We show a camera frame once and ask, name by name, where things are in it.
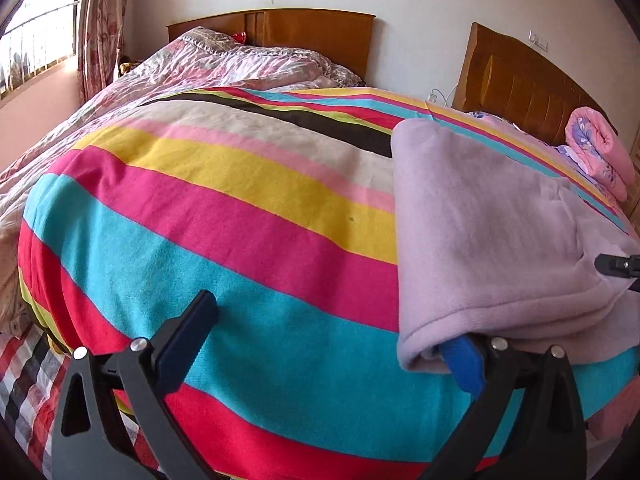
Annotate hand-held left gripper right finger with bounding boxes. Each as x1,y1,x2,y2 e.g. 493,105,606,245
425,334,587,480

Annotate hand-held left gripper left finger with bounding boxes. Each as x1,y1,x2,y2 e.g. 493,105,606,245
55,290,219,480

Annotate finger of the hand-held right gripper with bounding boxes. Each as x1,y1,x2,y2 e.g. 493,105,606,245
594,253,640,282

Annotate lilac pants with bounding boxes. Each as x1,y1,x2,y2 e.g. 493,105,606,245
392,119,640,376

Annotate colourful striped blanket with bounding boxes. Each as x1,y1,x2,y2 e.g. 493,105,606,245
17,87,640,480

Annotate rolled pink floral quilt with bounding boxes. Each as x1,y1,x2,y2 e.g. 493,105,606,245
565,106,636,202

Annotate plaid bed sheet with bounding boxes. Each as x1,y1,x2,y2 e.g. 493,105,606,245
0,324,153,480

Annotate padded wooden headboard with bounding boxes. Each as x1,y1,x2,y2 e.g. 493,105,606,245
452,22,619,149

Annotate pink patterned quilt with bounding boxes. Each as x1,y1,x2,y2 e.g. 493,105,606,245
0,27,364,333

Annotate pink floral curtain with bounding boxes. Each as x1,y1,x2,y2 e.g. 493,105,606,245
77,0,134,104

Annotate plain wooden headboard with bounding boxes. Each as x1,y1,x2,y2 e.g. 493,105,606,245
166,8,376,86

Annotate barred window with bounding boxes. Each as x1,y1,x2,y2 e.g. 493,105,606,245
0,0,87,97

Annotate white charger cable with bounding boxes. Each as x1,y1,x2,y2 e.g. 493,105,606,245
428,84,459,107

